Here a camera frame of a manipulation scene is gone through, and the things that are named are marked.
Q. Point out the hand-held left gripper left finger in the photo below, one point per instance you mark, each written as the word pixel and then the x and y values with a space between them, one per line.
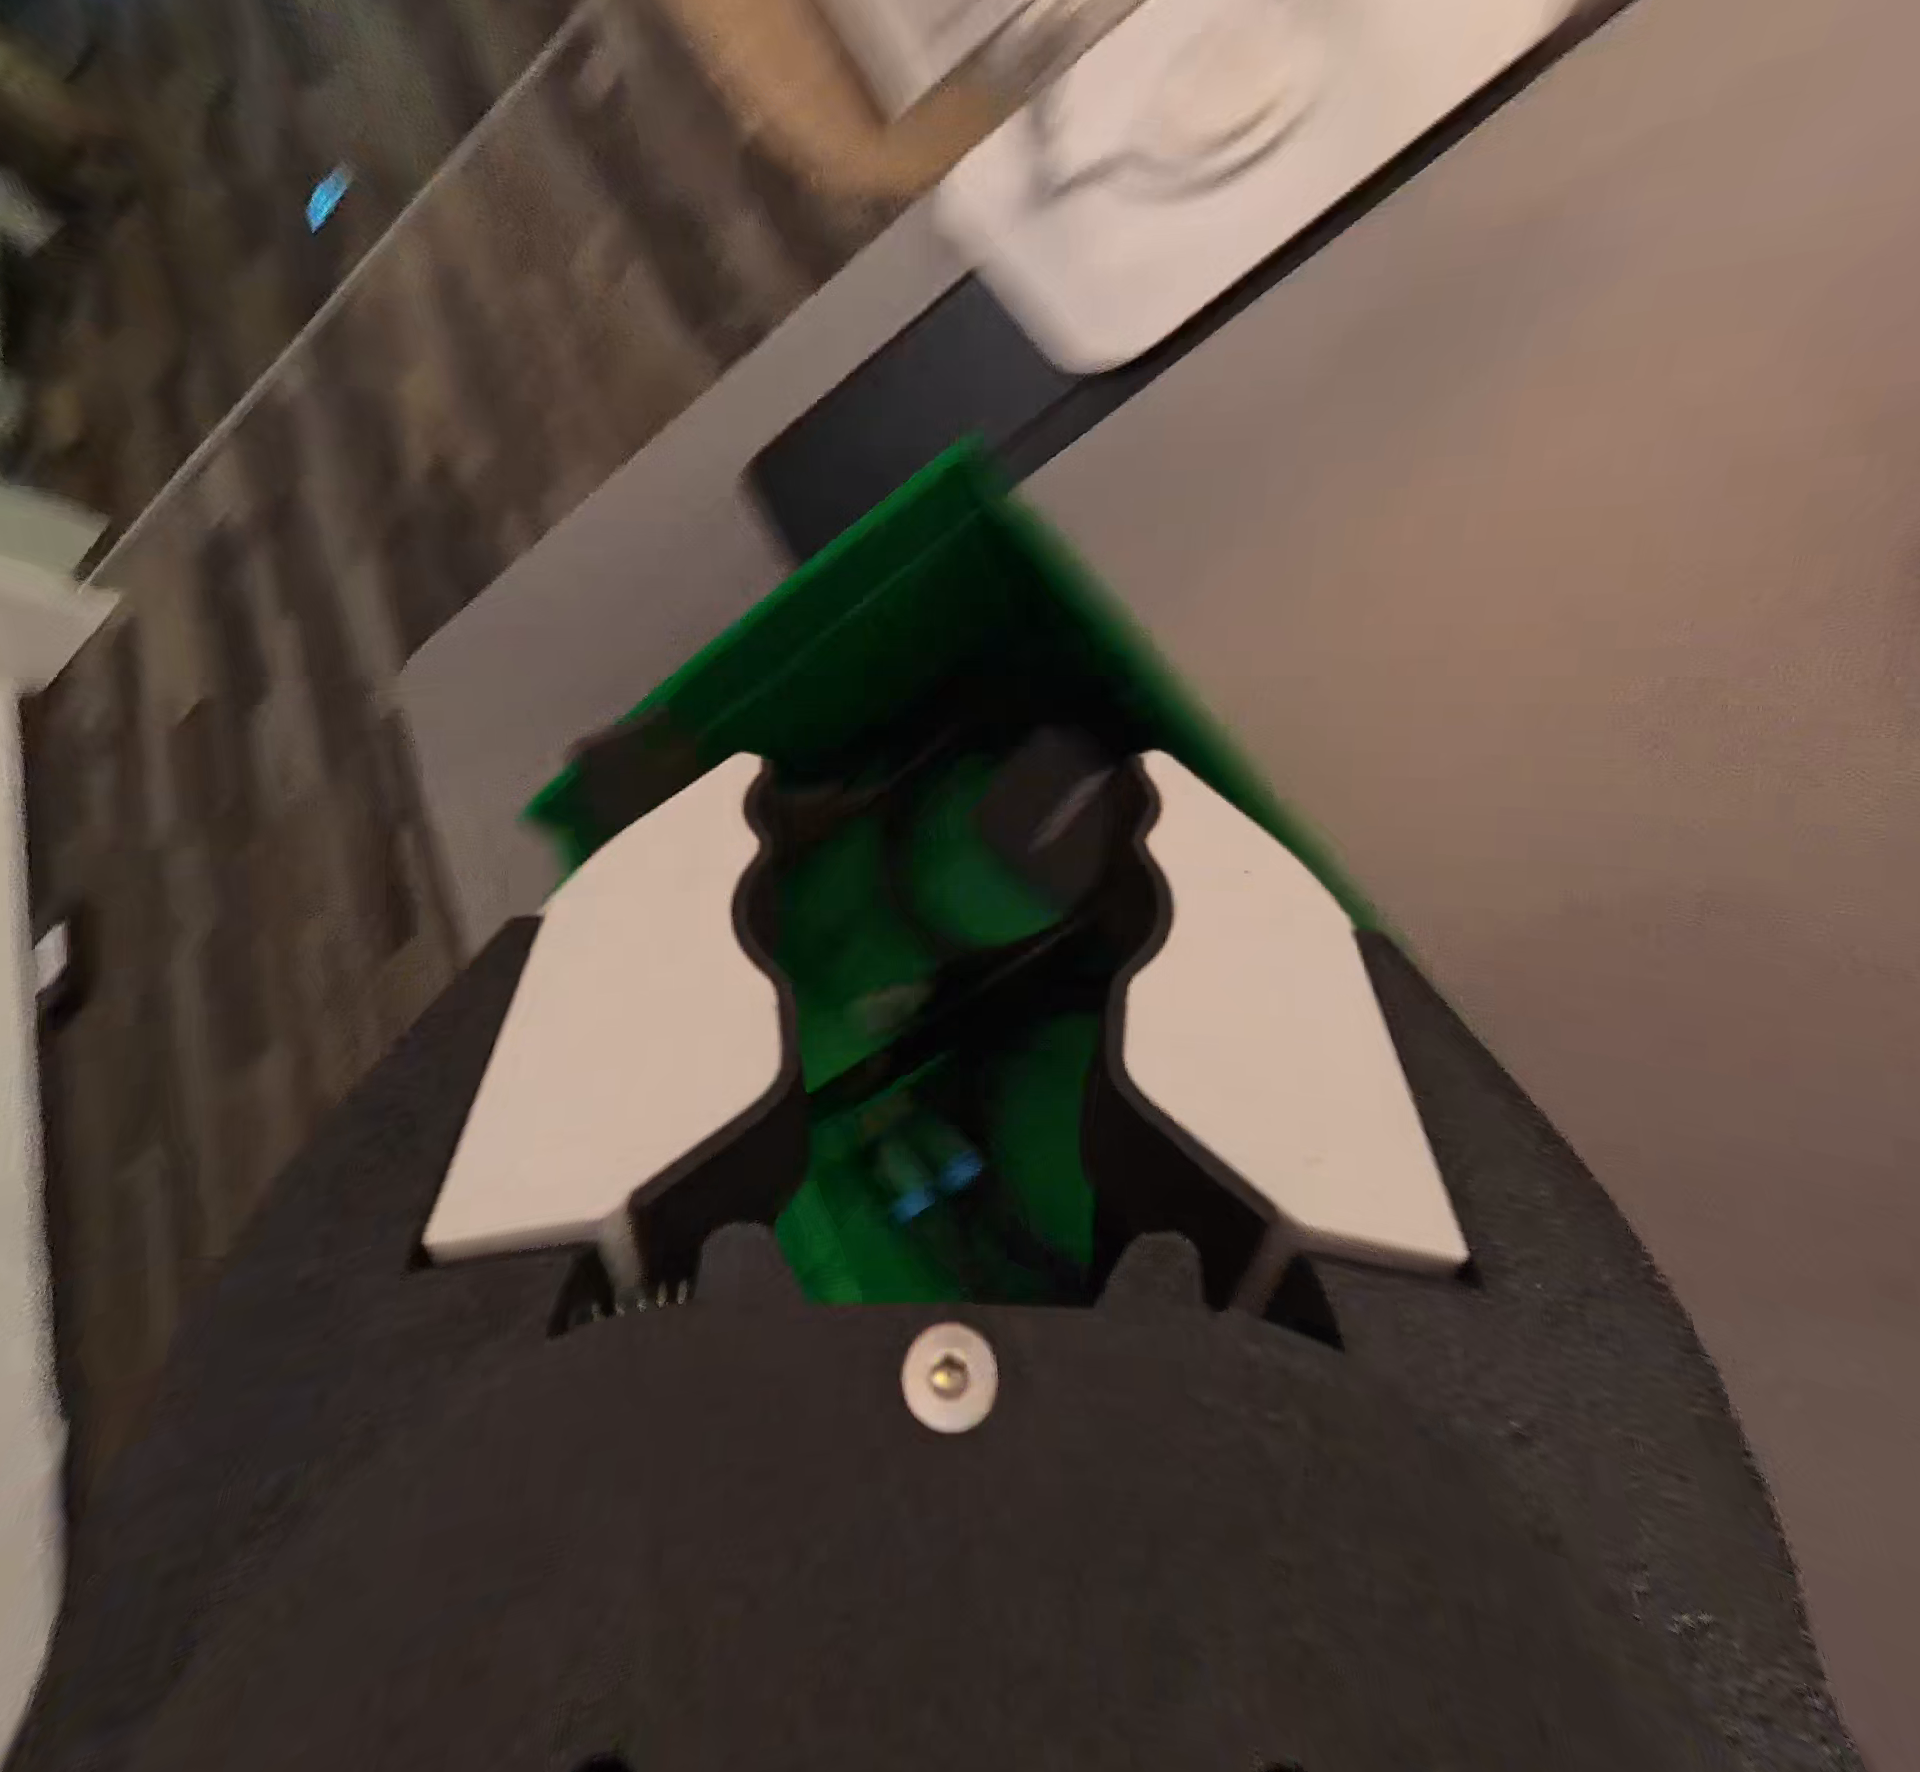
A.
pixel 602 1053

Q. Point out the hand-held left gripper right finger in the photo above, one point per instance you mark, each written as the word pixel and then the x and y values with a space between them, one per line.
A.
pixel 1290 1053

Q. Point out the black square hub lead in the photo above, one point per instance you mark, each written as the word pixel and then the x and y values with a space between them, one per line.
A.
pixel 946 1009

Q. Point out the green plastic bin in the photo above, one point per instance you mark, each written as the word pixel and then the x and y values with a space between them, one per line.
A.
pixel 900 604

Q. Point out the black mat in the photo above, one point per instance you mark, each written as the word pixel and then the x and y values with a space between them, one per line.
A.
pixel 900 439

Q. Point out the white stand base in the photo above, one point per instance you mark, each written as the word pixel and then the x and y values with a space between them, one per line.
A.
pixel 1262 123

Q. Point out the instruction sheet on stand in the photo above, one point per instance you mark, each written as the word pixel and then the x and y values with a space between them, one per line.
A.
pixel 781 32

